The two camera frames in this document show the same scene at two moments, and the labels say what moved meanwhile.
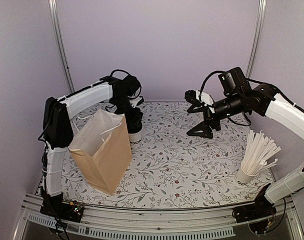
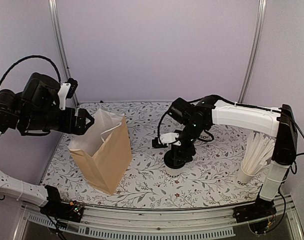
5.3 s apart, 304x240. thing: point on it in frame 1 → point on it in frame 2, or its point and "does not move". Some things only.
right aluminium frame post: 260,24 does not move
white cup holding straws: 242,178 does not move
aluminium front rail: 160,223 does not move
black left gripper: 138,114 → 79,128
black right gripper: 205,126 → 182,153
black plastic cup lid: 133,125 → 171,162
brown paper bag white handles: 101,144 does not move
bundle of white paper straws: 259,148 does not move
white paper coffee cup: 136,140 → 174,174
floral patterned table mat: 173,169 does not move
